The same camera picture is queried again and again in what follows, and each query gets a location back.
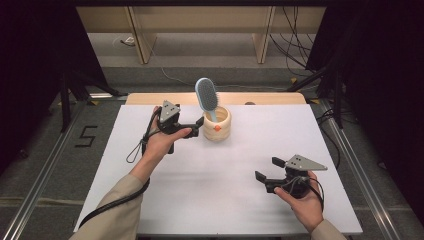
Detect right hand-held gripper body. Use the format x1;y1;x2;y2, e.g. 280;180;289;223
265;154;328;200

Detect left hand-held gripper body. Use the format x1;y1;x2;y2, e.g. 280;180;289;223
157;99;200;155

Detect cream ribbed cup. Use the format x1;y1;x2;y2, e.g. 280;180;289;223
202;105;232;142

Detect light blue hairbrush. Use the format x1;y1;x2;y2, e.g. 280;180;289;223
194;77;220;123

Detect person's left hand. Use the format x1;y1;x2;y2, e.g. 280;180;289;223
142;105;194;165

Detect person's right hand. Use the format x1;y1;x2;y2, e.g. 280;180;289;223
273;170;325;233

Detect white foam board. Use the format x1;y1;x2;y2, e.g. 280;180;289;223
73;104;364;234

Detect black metal stand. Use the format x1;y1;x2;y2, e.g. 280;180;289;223
59;66;129;134
286;63;344;129

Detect beige wooden desk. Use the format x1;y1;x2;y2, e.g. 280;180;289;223
75;5;327;65

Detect dark curtain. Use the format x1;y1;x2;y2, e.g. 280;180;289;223
306;0;424;228
0;0;111;174

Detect white floor cable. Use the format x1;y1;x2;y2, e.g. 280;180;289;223
149;46;291;92

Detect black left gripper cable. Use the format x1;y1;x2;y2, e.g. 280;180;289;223
78;108;161;229

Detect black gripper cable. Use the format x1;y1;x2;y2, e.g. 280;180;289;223
78;108;161;229
289;176;325;213

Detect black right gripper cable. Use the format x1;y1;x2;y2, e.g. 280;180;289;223
289;176;325;213

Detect black floor cables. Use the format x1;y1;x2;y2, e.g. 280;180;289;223
316;108;343;169

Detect aluminium floor rail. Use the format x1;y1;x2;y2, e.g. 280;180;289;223
318;99;401;240
1;93;128;240

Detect hanging black cables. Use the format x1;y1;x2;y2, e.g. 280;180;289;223
269;6;318;78

